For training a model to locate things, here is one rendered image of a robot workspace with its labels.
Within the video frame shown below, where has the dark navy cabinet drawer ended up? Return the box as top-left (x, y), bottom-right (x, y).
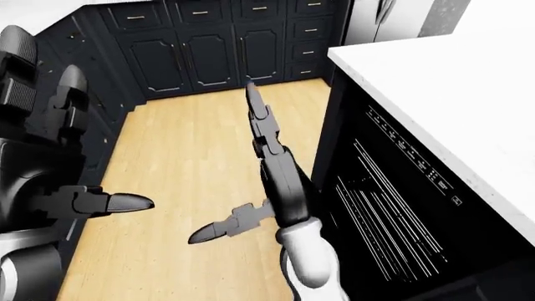
top-left (171, 0), bottom-right (230, 28)
top-left (289, 0), bottom-right (336, 18)
top-left (107, 5), bottom-right (169, 32)
top-left (288, 17), bottom-right (335, 43)
top-left (287, 41), bottom-right (334, 64)
top-left (285, 62), bottom-right (332, 82)
top-left (231, 0), bottom-right (288, 23)

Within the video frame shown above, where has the dark navy side cabinet run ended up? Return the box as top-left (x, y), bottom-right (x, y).
top-left (35, 13), bottom-right (148, 192)

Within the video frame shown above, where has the narrow dark navy cabinet door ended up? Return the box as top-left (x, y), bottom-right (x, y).
top-left (232, 22), bottom-right (288, 85)

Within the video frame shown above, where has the white wire dishwasher rack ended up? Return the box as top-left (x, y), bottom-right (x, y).
top-left (334, 137), bottom-right (451, 283)

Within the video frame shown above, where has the black dishwasher door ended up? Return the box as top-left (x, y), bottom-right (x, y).
top-left (311, 70), bottom-right (535, 301)

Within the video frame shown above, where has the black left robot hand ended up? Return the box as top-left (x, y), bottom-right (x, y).
top-left (0, 24), bottom-right (155, 235)

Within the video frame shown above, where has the wide dark navy cabinet door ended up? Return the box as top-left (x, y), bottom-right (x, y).
top-left (115, 30), bottom-right (194, 95)

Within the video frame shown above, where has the stainless steel refrigerator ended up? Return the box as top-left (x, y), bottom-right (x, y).
top-left (342, 0), bottom-right (424, 48)

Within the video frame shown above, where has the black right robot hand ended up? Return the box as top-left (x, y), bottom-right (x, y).
top-left (187, 81), bottom-right (323, 246)

